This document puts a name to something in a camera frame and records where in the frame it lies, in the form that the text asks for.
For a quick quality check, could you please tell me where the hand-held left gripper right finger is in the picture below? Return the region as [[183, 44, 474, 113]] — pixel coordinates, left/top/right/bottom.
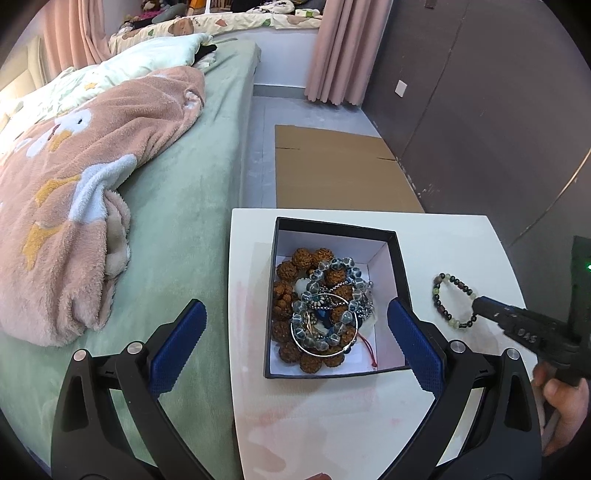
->
[[387, 298, 542, 480]]

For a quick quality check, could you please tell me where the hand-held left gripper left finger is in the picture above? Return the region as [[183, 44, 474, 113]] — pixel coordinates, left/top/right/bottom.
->
[[51, 298, 206, 480]]

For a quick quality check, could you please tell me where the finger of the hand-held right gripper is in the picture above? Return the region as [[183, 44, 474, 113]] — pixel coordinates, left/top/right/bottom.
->
[[471, 296, 574, 354]]

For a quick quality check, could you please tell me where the red string bracelet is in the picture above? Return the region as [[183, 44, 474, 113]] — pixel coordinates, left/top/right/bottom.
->
[[355, 334, 378, 369]]

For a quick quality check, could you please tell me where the green beaded bracelet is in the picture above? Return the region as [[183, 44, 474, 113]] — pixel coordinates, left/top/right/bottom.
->
[[432, 272, 481, 330]]

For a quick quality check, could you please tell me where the silver chain bracelet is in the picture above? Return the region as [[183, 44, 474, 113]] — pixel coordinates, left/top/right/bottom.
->
[[313, 281, 376, 320]]

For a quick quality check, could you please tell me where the silver bangle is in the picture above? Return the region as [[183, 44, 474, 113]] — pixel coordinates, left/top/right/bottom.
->
[[289, 292, 360, 356]]

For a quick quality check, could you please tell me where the clear grey bead bracelet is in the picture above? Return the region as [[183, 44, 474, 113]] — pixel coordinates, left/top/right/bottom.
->
[[290, 257, 369, 352]]

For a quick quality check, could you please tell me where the black jewelry box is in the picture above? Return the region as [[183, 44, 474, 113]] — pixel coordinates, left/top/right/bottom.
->
[[263, 216, 413, 380]]

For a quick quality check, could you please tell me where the brown seed bead bracelet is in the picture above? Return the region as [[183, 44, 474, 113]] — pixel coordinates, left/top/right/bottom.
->
[[271, 247, 366, 374]]

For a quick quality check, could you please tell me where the person's right hand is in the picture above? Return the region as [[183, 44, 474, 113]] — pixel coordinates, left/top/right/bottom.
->
[[531, 361, 591, 457]]

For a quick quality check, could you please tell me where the bed with green sheet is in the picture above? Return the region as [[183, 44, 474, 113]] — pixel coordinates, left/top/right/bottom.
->
[[0, 39, 262, 480]]

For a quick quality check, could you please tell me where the pink duck print blanket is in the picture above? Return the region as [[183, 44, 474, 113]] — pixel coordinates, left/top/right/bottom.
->
[[0, 65, 206, 348]]

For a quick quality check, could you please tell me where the flat cardboard sheet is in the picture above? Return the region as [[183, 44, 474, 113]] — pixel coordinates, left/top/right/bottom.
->
[[274, 124, 426, 214]]

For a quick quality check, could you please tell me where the dark brown wardrobe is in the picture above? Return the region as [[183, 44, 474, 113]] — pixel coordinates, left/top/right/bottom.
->
[[360, 0, 591, 297]]

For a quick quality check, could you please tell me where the pale green quilt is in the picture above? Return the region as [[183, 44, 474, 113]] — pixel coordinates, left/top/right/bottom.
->
[[0, 32, 216, 121]]

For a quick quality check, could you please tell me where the pink curtain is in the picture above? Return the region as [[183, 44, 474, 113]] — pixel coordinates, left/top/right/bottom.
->
[[304, 0, 394, 106], [39, 0, 117, 80]]

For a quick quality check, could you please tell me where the beige headboard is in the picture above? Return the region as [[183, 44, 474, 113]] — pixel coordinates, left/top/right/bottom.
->
[[0, 36, 43, 95]]

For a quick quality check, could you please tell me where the printed window seat mat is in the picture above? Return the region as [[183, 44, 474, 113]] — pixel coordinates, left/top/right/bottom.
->
[[108, 7, 325, 52]]

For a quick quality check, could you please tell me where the pile of plush toys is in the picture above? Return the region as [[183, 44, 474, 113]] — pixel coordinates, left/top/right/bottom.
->
[[122, 0, 186, 25]]

